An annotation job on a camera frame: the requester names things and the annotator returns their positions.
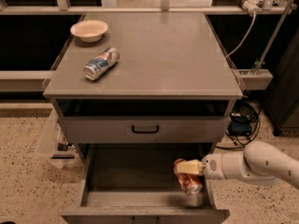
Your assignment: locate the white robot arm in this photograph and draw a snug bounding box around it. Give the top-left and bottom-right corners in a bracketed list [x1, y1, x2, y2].
[174, 141, 299, 189]

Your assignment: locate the blue pepsi can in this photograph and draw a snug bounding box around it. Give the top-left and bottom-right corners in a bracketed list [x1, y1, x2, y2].
[83, 48, 120, 81]

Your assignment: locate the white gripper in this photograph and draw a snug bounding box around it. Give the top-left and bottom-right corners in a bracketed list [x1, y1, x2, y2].
[177, 153, 225, 180]

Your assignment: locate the open grey middle drawer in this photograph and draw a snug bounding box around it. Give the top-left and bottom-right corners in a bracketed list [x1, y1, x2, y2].
[61, 144, 230, 224]

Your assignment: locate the black drawer handle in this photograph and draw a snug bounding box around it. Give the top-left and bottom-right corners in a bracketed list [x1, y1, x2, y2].
[131, 125, 160, 134]

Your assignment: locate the closed grey top drawer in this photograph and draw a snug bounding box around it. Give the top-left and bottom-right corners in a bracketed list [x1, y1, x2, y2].
[59, 117, 230, 144]

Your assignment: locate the red coke can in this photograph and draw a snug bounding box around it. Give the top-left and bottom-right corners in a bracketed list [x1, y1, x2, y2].
[173, 159, 203, 196]

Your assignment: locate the white paper bowl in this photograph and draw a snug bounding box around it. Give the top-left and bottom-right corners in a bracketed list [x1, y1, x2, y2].
[70, 20, 108, 43]

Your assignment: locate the blue box on floor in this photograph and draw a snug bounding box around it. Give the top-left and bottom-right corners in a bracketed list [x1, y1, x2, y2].
[228, 120, 252, 136]

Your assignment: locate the grey drawer cabinet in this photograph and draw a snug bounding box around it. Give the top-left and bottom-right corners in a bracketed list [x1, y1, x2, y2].
[42, 12, 244, 224]

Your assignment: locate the black cable bundle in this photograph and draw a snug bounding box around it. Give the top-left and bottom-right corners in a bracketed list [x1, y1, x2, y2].
[216, 100, 261, 151]

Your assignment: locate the white power cable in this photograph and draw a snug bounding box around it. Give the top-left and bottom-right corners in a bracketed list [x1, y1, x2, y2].
[225, 11, 258, 60]

